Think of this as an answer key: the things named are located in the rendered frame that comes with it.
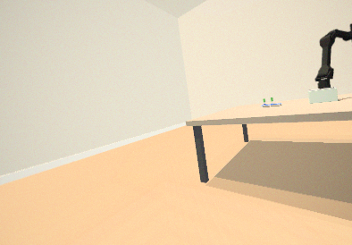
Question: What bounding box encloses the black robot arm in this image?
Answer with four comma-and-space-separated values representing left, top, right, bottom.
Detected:
314, 23, 352, 89

